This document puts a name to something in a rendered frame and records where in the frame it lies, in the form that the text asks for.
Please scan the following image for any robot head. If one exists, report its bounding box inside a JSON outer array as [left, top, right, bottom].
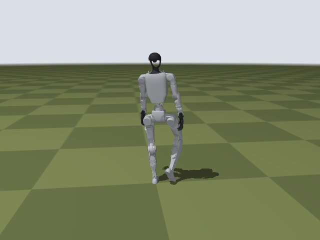
[[148, 52, 161, 74]]

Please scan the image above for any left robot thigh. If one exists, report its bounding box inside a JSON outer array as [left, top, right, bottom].
[[143, 114, 157, 155]]

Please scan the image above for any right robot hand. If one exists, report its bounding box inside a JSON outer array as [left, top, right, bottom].
[[177, 112, 184, 131]]

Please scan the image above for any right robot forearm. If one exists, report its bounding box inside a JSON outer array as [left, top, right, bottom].
[[174, 92, 184, 116]]

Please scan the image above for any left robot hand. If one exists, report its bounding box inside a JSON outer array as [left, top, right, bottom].
[[141, 110, 146, 126]]

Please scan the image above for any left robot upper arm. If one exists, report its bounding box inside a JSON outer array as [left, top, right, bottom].
[[138, 74, 147, 98]]

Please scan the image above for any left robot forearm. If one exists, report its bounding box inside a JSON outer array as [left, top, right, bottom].
[[140, 93, 147, 113]]

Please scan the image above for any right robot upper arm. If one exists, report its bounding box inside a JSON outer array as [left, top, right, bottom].
[[165, 73, 178, 99]]

